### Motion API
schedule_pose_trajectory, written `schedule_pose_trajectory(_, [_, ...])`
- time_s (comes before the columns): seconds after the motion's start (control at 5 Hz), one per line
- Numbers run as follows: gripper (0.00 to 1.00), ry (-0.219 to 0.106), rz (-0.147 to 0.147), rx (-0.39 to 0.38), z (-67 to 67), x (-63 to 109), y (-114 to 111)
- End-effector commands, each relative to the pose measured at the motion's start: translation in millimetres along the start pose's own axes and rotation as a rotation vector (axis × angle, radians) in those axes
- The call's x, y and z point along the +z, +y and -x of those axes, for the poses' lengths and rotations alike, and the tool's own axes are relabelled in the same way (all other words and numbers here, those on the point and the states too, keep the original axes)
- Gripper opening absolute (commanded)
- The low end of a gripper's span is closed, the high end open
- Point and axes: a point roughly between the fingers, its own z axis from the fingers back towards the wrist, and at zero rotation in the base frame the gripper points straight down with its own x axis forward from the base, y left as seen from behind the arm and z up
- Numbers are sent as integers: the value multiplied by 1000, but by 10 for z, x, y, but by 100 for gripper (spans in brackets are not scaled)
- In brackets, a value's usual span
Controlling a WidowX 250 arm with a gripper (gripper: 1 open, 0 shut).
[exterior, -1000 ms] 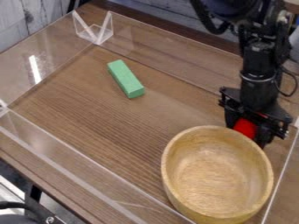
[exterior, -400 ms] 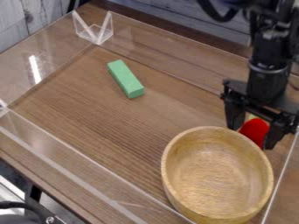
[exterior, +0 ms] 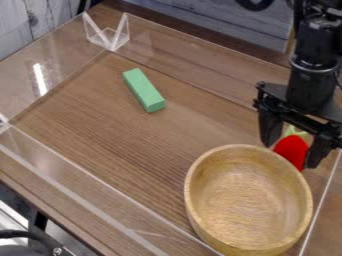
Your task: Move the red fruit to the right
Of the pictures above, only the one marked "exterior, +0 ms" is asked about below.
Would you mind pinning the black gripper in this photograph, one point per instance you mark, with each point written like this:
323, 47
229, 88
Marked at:
305, 104

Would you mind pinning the red strawberry toy fruit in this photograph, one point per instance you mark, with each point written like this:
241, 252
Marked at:
293, 147

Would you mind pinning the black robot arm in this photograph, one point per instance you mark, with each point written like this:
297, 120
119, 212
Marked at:
318, 34

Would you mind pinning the wooden bowl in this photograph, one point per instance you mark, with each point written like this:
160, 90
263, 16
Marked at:
249, 201

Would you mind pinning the green rectangular block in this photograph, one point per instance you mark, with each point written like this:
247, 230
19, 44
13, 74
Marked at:
144, 91

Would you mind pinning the clear acrylic corner bracket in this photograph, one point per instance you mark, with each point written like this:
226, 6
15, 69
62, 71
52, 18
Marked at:
108, 38

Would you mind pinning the clear acrylic tray wall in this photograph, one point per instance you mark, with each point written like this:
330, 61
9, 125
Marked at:
100, 215

